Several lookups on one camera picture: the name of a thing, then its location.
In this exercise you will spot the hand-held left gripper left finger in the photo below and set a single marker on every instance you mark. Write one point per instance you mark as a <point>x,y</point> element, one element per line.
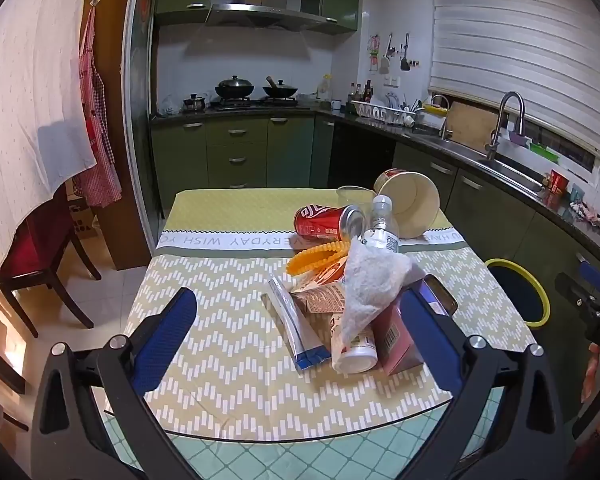
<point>167,340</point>

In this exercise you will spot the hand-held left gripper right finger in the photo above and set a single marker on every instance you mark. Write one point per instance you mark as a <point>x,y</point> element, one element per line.
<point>430,340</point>

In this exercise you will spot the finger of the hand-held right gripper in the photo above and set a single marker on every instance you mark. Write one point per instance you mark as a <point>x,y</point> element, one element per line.
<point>575,290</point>
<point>597,275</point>

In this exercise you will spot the pink carton box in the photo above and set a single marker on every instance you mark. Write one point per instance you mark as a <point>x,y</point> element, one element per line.
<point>395,335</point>

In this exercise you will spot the yellow-rimmed dark bin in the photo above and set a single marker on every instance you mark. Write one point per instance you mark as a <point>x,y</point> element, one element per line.
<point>515,290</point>

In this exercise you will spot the white pill bottle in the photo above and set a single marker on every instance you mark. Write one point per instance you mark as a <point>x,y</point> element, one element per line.
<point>355,357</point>

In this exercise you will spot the white plastic bag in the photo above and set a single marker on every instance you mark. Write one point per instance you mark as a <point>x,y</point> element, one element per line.
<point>370,280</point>

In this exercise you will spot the snack packet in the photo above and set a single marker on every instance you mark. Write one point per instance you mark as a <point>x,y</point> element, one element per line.
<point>320,300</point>

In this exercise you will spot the clear plastic bottle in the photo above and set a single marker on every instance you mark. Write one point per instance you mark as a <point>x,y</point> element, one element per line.
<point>380,220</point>

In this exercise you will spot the white blue toothpaste tube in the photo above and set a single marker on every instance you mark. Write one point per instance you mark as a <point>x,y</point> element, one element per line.
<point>300,330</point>

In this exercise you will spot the large paper bowl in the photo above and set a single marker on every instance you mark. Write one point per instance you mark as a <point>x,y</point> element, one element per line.
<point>415,205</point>

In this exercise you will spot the red soda can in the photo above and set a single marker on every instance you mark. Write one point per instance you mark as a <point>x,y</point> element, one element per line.
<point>320,222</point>

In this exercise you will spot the clear plastic cup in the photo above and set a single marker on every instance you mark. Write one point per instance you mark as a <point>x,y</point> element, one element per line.
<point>352,194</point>

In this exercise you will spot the crumpled rag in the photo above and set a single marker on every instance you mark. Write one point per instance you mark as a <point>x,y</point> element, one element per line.
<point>586,211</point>

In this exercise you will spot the table with patterned tablecloth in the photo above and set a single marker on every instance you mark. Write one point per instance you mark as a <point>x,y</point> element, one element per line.
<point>230,310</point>

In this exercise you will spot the green plastic tray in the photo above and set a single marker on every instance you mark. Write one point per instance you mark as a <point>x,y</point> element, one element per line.
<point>543,150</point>

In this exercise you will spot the steel sink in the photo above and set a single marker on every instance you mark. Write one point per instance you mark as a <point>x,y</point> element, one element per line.
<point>510,170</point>

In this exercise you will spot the cardboard box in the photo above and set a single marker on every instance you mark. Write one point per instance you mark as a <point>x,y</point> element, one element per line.
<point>83,217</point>

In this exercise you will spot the dark wooden chair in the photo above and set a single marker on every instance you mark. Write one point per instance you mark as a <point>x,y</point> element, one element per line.
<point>35,255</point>

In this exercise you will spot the purple plastic tray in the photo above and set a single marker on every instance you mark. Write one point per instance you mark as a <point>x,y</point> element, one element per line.
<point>517,136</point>

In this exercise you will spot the tall steel faucet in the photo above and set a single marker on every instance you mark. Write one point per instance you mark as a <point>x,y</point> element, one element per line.
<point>505,110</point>

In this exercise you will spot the wooden cutting board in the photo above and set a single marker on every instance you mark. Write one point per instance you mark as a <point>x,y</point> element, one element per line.
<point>472,127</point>

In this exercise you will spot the dark kitchen countertop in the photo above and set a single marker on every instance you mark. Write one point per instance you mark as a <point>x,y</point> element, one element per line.
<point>430,142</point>

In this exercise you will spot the green lower kitchen cabinets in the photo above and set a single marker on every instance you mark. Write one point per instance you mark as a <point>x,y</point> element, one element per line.
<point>240,155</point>

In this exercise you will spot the red checked apron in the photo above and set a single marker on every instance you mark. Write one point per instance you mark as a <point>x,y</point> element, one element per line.
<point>97,125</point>

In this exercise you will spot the yellow plastic basin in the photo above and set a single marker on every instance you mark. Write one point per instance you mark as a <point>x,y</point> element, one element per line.
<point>436,108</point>

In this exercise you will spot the dish rack with dishes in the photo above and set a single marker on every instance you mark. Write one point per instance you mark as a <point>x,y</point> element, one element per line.
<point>385,112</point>

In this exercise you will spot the small steel pot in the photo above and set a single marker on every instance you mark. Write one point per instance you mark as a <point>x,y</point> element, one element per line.
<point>195,103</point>

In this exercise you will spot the white window blind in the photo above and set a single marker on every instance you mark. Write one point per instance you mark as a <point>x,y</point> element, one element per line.
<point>510,45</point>

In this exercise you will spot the black wok with lid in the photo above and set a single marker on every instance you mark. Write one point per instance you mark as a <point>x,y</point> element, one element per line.
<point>235,86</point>

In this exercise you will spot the white dotted hanging cloth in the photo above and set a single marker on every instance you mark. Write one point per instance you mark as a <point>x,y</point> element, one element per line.
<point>25,110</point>

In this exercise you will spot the cooking oil bottle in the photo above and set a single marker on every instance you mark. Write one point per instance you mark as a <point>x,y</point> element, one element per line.
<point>324,89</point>

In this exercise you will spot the black frying pan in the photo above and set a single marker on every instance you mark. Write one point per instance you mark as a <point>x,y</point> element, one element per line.
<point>280,90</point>

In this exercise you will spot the steel range hood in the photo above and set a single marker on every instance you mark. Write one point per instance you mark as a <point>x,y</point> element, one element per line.
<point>270,15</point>

